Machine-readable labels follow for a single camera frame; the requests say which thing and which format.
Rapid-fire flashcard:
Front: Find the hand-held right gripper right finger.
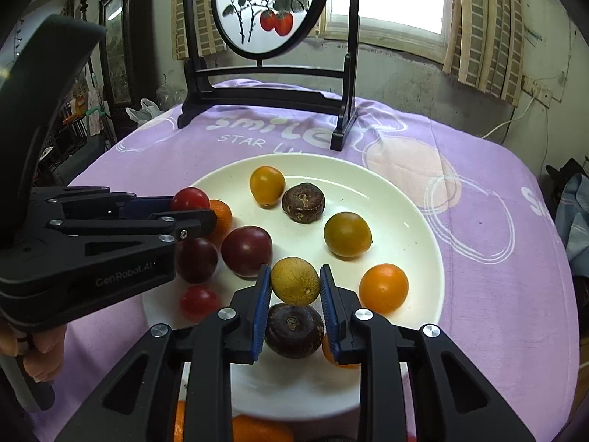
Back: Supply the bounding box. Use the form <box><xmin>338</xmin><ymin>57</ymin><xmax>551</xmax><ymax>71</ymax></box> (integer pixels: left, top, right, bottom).
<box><xmin>319</xmin><ymin>264</ymin><xmax>528</xmax><ymax>442</ymax></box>

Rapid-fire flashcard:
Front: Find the white oval plate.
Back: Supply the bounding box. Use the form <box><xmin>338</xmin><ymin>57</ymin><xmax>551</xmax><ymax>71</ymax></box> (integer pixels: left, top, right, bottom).
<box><xmin>142</xmin><ymin>153</ymin><xmax>445</xmax><ymax>420</ymax></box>

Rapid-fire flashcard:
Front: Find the window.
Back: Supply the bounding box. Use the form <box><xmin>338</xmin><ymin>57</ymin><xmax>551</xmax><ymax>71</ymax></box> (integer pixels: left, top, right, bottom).
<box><xmin>322</xmin><ymin>0</ymin><xmax>450</xmax><ymax>63</ymax></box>

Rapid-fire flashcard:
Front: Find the dark wooden cabinet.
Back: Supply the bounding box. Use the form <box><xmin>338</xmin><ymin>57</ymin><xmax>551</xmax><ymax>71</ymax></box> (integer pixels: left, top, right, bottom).
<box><xmin>98</xmin><ymin>0</ymin><xmax>154</xmax><ymax>112</ymax></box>

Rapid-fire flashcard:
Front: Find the brown water chestnut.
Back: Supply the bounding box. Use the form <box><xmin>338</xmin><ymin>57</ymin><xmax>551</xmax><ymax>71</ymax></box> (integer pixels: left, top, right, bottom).
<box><xmin>264</xmin><ymin>303</ymin><xmax>325</xmax><ymax>360</ymax></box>
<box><xmin>282</xmin><ymin>183</ymin><xmax>326</xmax><ymax>224</ymax></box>

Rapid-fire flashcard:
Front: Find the yellow green tomato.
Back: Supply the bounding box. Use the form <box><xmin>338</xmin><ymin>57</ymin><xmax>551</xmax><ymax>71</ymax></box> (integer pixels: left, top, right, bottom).
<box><xmin>323</xmin><ymin>212</ymin><xmax>373</xmax><ymax>259</ymax></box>

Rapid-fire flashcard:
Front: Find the white power cable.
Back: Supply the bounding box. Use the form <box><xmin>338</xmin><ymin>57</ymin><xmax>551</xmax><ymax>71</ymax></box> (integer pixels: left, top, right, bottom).
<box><xmin>481</xmin><ymin>96</ymin><xmax>535</xmax><ymax>139</ymax></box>

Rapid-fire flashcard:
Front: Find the yellow orange tomato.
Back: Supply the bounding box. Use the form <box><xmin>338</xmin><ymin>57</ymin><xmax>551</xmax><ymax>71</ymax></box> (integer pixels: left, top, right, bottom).
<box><xmin>249</xmin><ymin>166</ymin><xmax>286</xmax><ymax>209</ymax></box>

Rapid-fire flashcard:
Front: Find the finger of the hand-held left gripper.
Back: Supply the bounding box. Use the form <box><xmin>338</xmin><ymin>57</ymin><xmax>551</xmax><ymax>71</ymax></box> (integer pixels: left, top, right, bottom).
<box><xmin>33</xmin><ymin>186</ymin><xmax>176</xmax><ymax>222</ymax></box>
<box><xmin>45</xmin><ymin>209</ymin><xmax>218</xmax><ymax>262</ymax></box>

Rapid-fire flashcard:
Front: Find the orange mandarin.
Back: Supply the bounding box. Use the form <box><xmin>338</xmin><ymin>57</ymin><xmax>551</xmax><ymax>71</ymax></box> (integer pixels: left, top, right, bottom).
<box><xmin>202</xmin><ymin>199</ymin><xmax>234</xmax><ymax>247</ymax></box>
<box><xmin>173</xmin><ymin>400</ymin><xmax>187</xmax><ymax>442</ymax></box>
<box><xmin>231</xmin><ymin>414</ymin><xmax>295</xmax><ymax>442</ymax></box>

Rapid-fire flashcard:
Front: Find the small orange kumquat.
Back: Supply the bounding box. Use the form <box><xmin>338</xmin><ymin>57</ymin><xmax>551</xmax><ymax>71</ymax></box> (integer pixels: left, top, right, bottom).
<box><xmin>358</xmin><ymin>263</ymin><xmax>410</xmax><ymax>315</ymax></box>
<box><xmin>321</xmin><ymin>331</ymin><xmax>362</xmax><ymax>370</ymax></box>

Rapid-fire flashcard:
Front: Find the black framed painted screen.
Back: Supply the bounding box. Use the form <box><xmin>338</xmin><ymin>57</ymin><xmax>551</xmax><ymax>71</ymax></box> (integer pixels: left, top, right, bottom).
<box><xmin>177</xmin><ymin>0</ymin><xmax>360</xmax><ymax>151</ymax></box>

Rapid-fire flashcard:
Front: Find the white plastic bag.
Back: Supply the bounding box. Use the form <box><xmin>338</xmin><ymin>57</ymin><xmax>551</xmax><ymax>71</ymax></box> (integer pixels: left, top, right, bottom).
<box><xmin>126</xmin><ymin>98</ymin><xmax>162</xmax><ymax>126</ymax></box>

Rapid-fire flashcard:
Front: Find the wall power outlet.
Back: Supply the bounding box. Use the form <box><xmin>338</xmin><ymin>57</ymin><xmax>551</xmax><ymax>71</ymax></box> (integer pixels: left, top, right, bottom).
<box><xmin>522</xmin><ymin>78</ymin><xmax>553</xmax><ymax>109</ymax></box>

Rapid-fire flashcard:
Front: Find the red cherry tomato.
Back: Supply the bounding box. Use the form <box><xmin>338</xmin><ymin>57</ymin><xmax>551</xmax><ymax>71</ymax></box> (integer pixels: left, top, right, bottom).
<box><xmin>170</xmin><ymin>187</ymin><xmax>211</xmax><ymax>213</ymax></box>
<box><xmin>179</xmin><ymin>284</ymin><xmax>222</xmax><ymax>323</ymax></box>

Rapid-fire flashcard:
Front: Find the purple printed tablecloth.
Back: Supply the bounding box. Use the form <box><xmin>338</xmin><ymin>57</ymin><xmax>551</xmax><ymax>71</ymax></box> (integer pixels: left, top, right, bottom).
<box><xmin>28</xmin><ymin>78</ymin><xmax>581</xmax><ymax>442</ymax></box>

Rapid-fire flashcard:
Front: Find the person's left hand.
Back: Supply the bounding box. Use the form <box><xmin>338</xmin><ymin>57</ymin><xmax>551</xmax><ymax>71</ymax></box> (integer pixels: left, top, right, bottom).
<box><xmin>0</xmin><ymin>321</ymin><xmax>68</xmax><ymax>384</ymax></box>

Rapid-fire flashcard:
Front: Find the checked beige curtain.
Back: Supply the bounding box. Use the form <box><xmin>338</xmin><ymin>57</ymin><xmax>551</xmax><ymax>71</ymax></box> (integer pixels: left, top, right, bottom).
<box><xmin>172</xmin><ymin>0</ymin><xmax>227</xmax><ymax>62</ymax></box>
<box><xmin>442</xmin><ymin>0</ymin><xmax>526</xmax><ymax>103</ymax></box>

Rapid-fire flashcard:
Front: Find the dark purple tomato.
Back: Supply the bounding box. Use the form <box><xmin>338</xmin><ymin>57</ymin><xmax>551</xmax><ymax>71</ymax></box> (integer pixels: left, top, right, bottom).
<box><xmin>221</xmin><ymin>225</ymin><xmax>274</xmax><ymax>279</ymax></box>
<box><xmin>176</xmin><ymin>236</ymin><xmax>219</xmax><ymax>285</ymax></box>

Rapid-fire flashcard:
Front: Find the pale yellow longan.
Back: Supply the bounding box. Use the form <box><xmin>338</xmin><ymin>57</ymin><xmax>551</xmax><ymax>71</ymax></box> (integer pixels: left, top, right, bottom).
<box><xmin>271</xmin><ymin>257</ymin><xmax>321</xmax><ymax>306</ymax></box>

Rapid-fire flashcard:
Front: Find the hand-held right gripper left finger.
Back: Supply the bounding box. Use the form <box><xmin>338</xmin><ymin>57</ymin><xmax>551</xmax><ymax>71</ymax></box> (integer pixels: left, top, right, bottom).
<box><xmin>54</xmin><ymin>263</ymin><xmax>273</xmax><ymax>442</ymax></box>

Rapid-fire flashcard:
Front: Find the blue clothes pile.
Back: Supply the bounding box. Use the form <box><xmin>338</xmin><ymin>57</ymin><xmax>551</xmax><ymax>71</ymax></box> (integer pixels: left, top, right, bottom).
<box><xmin>553</xmin><ymin>172</ymin><xmax>589</xmax><ymax>264</ymax></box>

